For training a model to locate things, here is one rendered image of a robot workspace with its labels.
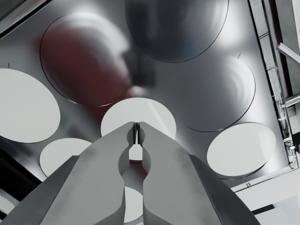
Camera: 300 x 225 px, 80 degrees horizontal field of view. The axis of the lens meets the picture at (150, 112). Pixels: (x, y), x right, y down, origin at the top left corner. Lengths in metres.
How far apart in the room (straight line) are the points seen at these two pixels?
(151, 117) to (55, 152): 0.15
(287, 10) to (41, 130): 0.33
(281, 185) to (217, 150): 0.29
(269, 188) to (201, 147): 0.30
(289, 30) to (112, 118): 0.24
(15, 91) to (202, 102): 0.22
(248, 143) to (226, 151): 0.03
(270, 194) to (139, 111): 0.42
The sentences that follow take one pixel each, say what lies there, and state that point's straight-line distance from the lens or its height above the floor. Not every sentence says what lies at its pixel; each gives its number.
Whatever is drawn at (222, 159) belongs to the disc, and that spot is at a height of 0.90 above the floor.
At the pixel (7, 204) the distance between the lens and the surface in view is 0.34.
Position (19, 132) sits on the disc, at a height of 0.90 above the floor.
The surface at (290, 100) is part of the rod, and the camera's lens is 0.30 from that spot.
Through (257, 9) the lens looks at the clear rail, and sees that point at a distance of 0.23.
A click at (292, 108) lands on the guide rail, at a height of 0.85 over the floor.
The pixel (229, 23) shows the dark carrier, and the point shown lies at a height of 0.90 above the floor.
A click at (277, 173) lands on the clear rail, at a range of 0.37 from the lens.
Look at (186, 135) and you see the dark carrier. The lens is 0.26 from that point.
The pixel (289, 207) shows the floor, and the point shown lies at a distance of 2.49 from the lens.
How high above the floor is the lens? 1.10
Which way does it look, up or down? 62 degrees down
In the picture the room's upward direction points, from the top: 175 degrees clockwise
